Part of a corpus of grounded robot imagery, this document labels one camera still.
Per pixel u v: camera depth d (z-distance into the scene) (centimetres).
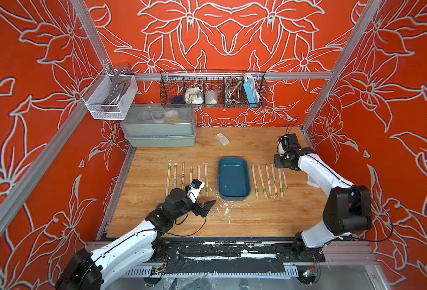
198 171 98
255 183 94
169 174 97
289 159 65
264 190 91
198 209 69
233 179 92
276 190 91
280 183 94
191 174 98
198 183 67
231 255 73
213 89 96
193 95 92
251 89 86
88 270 41
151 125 103
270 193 90
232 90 83
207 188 92
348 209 44
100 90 81
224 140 111
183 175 97
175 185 93
